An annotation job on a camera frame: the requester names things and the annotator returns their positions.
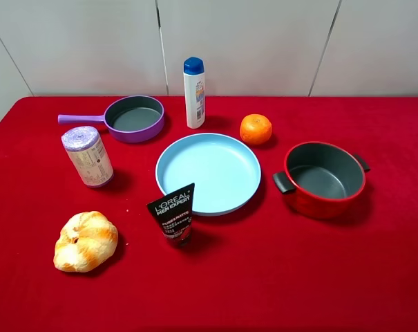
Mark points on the purple toy frying pan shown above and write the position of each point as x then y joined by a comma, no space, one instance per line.
132,119

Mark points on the white blue-capped shampoo bottle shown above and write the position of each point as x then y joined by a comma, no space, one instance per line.
194,91

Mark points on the black face wash tube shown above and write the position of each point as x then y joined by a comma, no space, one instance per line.
173,213

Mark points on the golden bread roll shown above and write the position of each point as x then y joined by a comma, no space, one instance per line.
87,240

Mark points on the red pot with black handles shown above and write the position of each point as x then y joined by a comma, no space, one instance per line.
321,180

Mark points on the red tablecloth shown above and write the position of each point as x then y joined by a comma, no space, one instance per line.
260,268

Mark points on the light blue round plate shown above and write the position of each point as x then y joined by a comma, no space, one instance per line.
226,173

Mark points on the orange mandarin fruit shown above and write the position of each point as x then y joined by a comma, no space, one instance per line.
255,129

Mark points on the purple garbage bag roll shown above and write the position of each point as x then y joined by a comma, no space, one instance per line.
87,152

